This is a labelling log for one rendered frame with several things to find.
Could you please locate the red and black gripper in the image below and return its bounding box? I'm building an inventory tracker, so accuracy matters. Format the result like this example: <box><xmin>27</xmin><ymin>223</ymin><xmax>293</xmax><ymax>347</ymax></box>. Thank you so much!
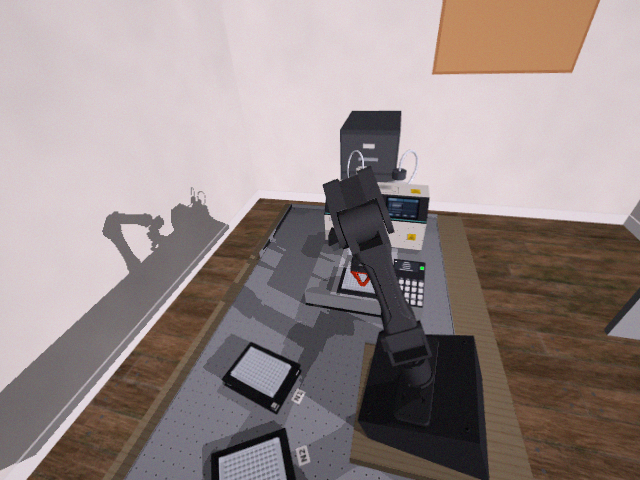
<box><xmin>350</xmin><ymin>255</ymin><xmax>370</xmax><ymax>287</ymax></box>

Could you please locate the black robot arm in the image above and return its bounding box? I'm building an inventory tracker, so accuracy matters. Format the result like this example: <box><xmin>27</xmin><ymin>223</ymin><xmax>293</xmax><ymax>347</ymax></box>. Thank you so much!
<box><xmin>323</xmin><ymin>166</ymin><xmax>439</xmax><ymax>426</ymax></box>

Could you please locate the white well plate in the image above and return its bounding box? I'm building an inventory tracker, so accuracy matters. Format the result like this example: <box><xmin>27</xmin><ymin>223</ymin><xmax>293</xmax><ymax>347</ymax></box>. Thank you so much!
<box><xmin>231</xmin><ymin>347</ymin><xmax>291</xmax><ymax>398</ymax></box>
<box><xmin>219</xmin><ymin>437</ymin><xmax>287</xmax><ymax>480</ymax></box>
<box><xmin>342</xmin><ymin>267</ymin><xmax>375</xmax><ymax>294</ymax></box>

